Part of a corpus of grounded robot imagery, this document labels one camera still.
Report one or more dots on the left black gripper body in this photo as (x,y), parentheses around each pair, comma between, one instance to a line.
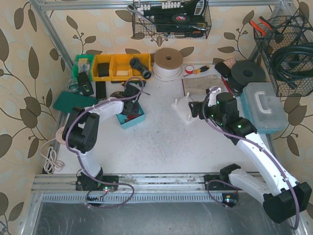
(131,107)

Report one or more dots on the small red spring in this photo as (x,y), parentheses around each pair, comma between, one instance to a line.
(130,117)

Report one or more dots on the orange handled pliers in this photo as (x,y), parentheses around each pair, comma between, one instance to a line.
(262,26)

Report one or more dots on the red white tape roll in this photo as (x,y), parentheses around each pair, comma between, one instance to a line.
(189,69)

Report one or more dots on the right wire basket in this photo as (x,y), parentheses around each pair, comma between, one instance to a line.
(288,55)

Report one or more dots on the black green device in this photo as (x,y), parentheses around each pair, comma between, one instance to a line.
(84,84)

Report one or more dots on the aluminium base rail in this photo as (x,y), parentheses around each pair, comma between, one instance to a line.
(149,183)

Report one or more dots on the black disc spool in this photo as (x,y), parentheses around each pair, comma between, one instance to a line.
(245,72)

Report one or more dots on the top wire basket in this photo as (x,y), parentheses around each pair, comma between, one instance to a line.
(165,19)

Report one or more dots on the teal clear storage box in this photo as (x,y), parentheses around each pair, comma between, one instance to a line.
(263,108)

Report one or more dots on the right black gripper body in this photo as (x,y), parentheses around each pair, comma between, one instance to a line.
(195,109)

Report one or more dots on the beige work glove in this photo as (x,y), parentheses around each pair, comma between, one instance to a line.
(199,85)

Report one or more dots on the round beige power socket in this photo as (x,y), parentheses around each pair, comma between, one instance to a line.
(59,136)

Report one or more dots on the red handled tool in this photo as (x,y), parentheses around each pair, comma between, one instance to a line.
(227,86)

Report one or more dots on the teal plastic tray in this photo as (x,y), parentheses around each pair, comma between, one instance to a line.
(121,118)

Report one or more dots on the white peg board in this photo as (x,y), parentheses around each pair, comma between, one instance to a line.
(182,109)

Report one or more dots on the wire basket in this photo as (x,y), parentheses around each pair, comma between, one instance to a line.
(288,55)
(165,19)

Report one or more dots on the green parts bin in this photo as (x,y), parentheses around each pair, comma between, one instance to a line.
(82,63)

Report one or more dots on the black pipe fitting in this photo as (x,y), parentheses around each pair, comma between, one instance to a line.
(136,64)

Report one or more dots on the green plastic lid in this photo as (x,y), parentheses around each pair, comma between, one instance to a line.
(66,101)

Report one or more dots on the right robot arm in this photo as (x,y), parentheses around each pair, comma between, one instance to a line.
(281,194)

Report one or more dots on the yellow handled screwdriver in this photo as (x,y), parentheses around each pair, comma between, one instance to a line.
(200,70)

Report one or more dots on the black rectangular block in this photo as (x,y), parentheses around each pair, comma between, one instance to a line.
(101,93)

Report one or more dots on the brown tape roll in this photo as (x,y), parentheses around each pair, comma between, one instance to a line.
(118,94)

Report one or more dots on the white cord spool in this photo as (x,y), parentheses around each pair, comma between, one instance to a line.
(168,65)

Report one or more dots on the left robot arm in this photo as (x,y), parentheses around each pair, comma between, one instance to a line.
(81,131)

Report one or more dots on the yellow parts bin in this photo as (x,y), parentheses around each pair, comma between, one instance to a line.
(116,67)

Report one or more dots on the black pouch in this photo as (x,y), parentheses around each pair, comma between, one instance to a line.
(223,69)

